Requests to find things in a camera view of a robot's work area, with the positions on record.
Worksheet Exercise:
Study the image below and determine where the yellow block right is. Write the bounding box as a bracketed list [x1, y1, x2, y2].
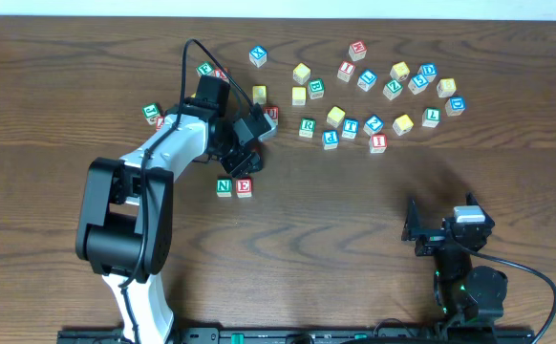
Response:
[437, 78, 457, 98]

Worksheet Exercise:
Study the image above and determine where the green R block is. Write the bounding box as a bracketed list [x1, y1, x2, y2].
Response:
[298, 118, 316, 139]

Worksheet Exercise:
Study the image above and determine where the red U block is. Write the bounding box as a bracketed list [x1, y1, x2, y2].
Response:
[264, 106, 279, 125]

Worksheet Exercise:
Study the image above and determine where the green J block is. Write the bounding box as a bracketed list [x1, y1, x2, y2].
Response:
[142, 103, 162, 125]

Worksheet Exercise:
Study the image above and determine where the blue 2 block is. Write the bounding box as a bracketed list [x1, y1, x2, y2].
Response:
[363, 115, 384, 136]

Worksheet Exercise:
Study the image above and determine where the green N block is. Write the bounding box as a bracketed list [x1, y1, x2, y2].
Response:
[216, 178, 233, 198]

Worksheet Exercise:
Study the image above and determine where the yellow monkey picture block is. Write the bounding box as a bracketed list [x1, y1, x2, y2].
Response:
[390, 61, 410, 82]

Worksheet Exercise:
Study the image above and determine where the blue D block front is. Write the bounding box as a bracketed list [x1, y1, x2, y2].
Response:
[445, 97, 466, 117]

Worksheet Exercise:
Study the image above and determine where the yellow block centre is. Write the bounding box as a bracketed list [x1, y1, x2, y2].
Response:
[327, 106, 346, 128]

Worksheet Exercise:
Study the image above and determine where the blue X block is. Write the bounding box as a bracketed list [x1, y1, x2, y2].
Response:
[248, 46, 267, 68]

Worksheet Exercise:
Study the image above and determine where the blue L block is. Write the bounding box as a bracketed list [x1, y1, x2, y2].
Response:
[357, 69, 377, 92]

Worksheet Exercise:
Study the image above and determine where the blue P block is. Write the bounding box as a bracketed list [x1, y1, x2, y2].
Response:
[322, 130, 339, 150]

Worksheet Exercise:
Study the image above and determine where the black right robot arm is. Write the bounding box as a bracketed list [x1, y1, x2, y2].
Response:
[401, 193, 508, 325]

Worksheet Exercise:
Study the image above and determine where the blue 5 block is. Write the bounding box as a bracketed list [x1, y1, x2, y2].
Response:
[408, 74, 429, 95]

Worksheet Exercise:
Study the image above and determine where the yellow pen picture block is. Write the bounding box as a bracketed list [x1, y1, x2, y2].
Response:
[392, 114, 414, 136]

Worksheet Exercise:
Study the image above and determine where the red A block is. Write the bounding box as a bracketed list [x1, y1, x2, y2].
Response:
[156, 117, 164, 131]

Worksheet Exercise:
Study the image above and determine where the red E block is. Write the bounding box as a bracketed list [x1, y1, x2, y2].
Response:
[235, 178, 253, 198]

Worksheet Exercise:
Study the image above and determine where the green 7 block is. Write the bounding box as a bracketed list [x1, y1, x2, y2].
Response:
[422, 107, 440, 128]

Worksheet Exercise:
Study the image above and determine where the red i block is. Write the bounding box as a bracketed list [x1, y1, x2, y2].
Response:
[337, 61, 355, 82]
[369, 134, 388, 154]

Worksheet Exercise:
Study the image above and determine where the blue d block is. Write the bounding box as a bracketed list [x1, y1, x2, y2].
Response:
[417, 63, 438, 82]
[445, 97, 466, 117]

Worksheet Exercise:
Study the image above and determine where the green Z block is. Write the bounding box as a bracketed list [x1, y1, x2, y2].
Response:
[383, 79, 403, 100]

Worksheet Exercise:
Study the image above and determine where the green B block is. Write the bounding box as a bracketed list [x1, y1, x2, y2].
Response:
[308, 78, 325, 99]

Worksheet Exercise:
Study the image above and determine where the yellow block rear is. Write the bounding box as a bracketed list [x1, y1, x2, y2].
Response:
[293, 63, 311, 85]

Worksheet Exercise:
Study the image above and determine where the blue D block rear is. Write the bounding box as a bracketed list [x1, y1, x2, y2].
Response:
[417, 63, 438, 82]

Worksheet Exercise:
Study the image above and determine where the red I block rear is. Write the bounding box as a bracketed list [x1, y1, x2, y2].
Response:
[337, 61, 355, 82]

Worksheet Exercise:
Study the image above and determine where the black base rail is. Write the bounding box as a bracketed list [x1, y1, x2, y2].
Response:
[56, 319, 535, 344]

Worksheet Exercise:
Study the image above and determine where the red H block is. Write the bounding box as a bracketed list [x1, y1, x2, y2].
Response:
[349, 40, 368, 62]

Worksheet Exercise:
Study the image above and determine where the blue T block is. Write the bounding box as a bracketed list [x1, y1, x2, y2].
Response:
[342, 118, 359, 140]

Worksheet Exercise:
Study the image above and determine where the yellow O block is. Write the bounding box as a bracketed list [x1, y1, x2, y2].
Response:
[252, 85, 267, 105]

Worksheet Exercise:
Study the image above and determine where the green F block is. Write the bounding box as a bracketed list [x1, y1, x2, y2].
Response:
[196, 61, 215, 76]

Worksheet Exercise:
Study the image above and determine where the red Y block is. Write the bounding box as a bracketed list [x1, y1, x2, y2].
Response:
[213, 68, 229, 82]

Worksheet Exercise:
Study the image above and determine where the yellow block beside B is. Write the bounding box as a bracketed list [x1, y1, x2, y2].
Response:
[291, 86, 307, 106]

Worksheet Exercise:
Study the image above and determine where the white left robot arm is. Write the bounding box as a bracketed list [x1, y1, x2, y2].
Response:
[75, 97, 277, 343]

